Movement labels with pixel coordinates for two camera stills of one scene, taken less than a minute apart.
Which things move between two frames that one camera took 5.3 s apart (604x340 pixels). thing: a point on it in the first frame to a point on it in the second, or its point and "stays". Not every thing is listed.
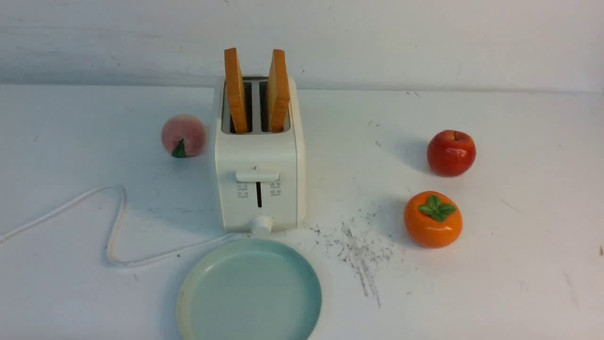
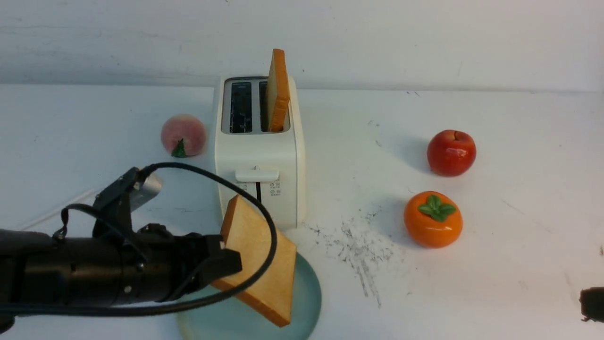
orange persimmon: (432, 219) stays
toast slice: (236, 91) to (245, 232)
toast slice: (278, 92) stays
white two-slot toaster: (261, 174) stays
